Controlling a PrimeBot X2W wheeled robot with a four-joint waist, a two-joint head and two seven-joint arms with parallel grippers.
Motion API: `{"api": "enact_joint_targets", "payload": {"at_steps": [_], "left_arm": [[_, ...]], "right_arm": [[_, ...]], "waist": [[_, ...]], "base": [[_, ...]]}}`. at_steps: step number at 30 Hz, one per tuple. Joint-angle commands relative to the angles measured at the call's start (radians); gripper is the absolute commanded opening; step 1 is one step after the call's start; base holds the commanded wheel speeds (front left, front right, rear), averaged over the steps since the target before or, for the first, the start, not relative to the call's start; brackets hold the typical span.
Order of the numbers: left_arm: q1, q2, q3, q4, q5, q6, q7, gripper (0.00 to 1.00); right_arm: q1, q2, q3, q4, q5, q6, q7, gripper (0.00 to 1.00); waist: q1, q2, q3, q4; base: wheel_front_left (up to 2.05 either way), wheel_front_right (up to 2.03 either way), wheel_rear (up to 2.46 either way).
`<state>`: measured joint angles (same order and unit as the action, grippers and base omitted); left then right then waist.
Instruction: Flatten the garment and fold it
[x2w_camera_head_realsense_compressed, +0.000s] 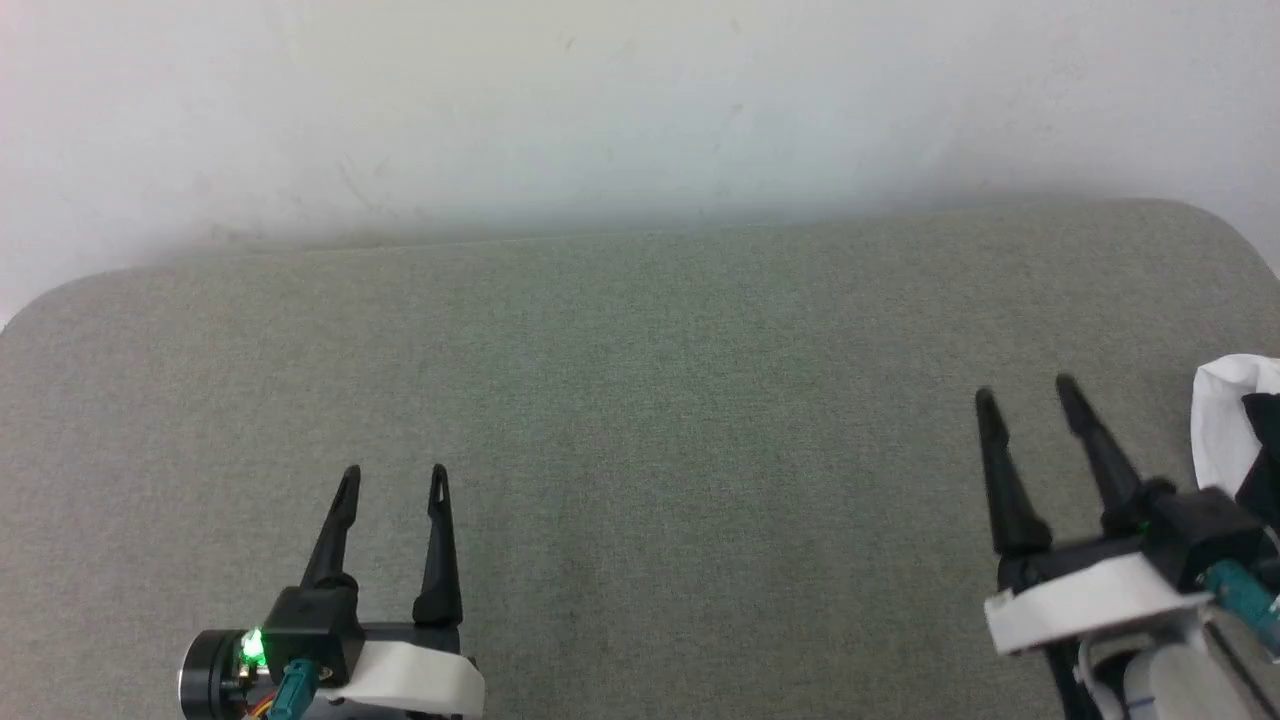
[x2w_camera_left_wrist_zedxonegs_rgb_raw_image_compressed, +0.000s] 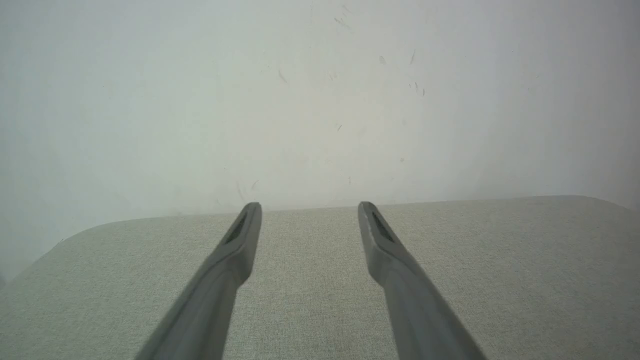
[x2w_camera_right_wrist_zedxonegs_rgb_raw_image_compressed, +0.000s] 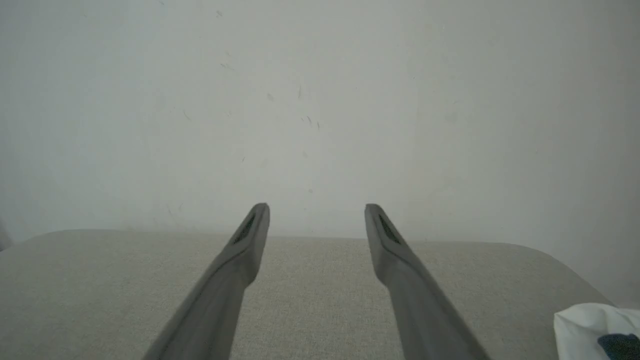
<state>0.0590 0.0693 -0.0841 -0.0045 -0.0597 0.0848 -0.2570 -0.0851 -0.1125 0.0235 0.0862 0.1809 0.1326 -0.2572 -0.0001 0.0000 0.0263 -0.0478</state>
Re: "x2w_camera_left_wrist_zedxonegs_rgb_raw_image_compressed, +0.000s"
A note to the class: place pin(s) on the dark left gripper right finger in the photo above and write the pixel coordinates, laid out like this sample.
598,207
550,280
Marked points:
420,320

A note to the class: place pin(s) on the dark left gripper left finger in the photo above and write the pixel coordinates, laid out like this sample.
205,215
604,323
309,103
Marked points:
205,310

